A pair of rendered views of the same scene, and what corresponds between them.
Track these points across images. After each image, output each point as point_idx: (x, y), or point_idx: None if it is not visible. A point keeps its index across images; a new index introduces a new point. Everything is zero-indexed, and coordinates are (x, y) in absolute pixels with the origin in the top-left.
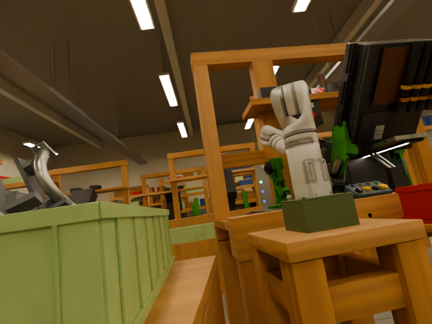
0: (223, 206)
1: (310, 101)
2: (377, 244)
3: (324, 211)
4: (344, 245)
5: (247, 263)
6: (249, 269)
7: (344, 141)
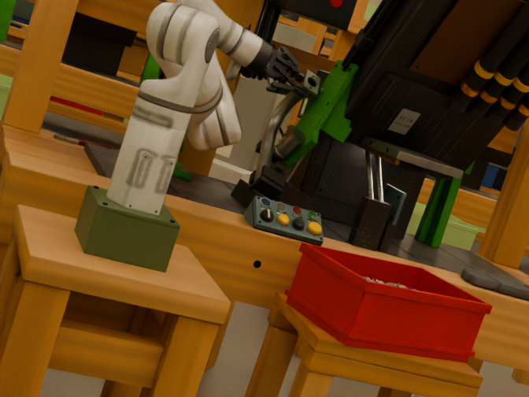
0: (34, 102)
1: (206, 60)
2: (150, 306)
3: (123, 234)
4: (107, 288)
5: (1, 248)
6: (1, 258)
7: (330, 106)
